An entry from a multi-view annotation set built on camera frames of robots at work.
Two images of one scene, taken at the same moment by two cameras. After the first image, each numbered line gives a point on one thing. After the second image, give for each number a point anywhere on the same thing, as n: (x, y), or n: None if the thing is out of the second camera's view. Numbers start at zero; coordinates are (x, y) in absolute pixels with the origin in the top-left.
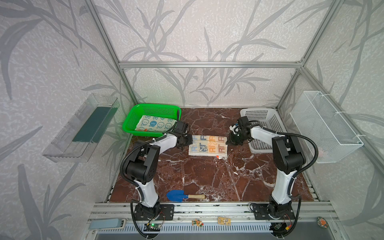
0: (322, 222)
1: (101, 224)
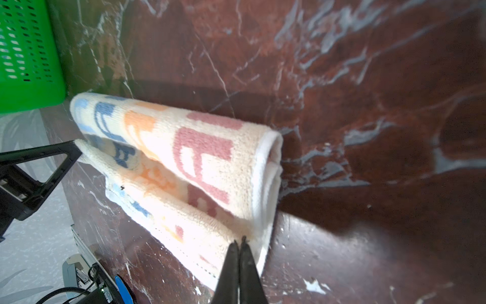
0: None
1: (76, 273)
